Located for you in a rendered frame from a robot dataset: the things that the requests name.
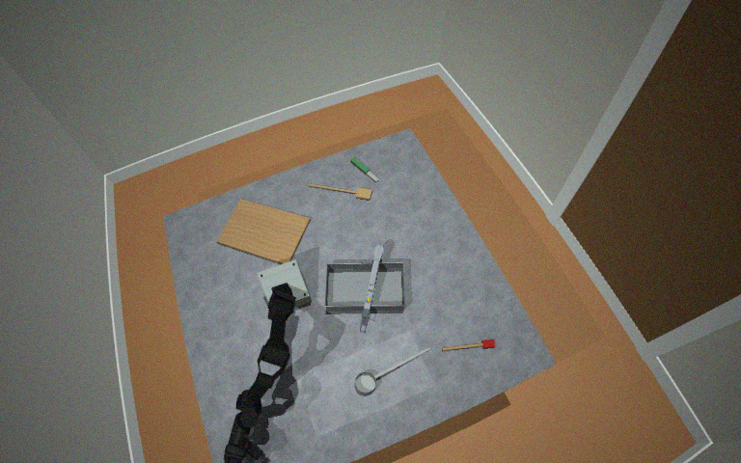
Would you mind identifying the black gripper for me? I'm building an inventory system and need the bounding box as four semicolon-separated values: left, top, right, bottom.
224;428;249;463

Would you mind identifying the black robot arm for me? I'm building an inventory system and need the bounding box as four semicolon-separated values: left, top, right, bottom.
233;283;296;460

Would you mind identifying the light wooden board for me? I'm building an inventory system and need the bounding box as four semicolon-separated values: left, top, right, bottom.
216;200;310;264

